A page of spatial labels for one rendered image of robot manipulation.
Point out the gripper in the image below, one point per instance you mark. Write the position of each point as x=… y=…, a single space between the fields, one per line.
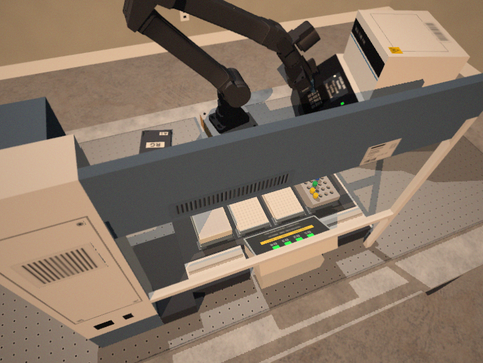
x=313 y=69

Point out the beige benchtop instrument with black keypad panel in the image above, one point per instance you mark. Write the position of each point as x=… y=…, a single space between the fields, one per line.
x=388 y=51

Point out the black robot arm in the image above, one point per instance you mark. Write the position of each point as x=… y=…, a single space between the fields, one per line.
x=232 y=91

